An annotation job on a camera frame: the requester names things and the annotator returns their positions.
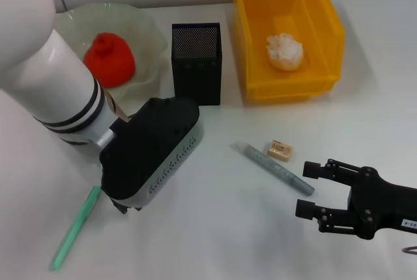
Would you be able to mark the black mesh pen holder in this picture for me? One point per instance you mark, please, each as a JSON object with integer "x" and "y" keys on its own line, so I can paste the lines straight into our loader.
{"x": 197, "y": 75}

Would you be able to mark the pale green glass fruit plate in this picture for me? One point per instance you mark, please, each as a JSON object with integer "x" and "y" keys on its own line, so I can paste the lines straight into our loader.
{"x": 143, "y": 39}

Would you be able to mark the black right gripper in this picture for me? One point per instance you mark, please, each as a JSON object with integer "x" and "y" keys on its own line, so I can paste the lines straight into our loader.
{"x": 384, "y": 208}

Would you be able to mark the white paper ball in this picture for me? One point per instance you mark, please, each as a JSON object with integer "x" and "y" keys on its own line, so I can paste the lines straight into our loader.
{"x": 285, "y": 52}

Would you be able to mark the grey marker pen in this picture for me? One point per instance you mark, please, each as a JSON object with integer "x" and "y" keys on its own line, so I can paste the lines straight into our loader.
{"x": 273, "y": 167}

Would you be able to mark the orange fruit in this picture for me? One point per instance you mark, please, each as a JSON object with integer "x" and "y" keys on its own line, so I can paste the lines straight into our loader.
{"x": 112, "y": 62}

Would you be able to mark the yellow plastic bin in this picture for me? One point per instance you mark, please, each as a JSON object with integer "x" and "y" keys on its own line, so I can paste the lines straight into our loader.
{"x": 293, "y": 6}

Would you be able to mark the green pen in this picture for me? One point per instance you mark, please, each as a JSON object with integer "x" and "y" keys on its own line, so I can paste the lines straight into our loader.
{"x": 76, "y": 228}

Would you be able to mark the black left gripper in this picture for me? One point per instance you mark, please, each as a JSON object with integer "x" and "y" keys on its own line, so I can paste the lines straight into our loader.
{"x": 127, "y": 208}

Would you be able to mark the beige eraser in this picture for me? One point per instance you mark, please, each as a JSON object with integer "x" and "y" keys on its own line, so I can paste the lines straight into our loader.
{"x": 279, "y": 150}

